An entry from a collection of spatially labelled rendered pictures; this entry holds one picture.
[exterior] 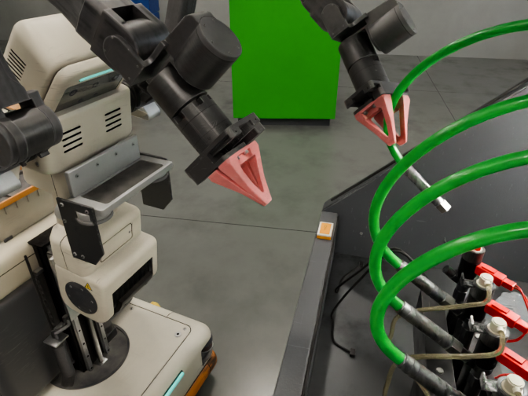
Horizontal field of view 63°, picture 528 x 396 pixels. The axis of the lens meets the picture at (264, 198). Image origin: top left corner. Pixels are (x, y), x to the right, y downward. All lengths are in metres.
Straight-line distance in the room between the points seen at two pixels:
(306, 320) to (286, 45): 3.30
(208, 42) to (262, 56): 3.43
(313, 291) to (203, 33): 0.51
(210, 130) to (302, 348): 0.39
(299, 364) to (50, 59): 0.68
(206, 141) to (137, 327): 1.27
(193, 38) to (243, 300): 1.76
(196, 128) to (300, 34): 3.38
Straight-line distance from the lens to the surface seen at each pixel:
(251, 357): 1.93
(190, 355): 1.62
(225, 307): 2.13
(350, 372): 0.86
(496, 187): 1.02
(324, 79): 3.98
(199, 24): 0.50
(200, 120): 0.52
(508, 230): 0.40
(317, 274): 0.86
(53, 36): 0.93
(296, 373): 0.70
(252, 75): 3.96
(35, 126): 0.79
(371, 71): 0.77
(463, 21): 7.30
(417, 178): 0.77
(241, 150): 0.53
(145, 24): 0.57
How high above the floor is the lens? 1.51
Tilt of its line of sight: 31 degrees down
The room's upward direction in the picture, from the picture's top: straight up
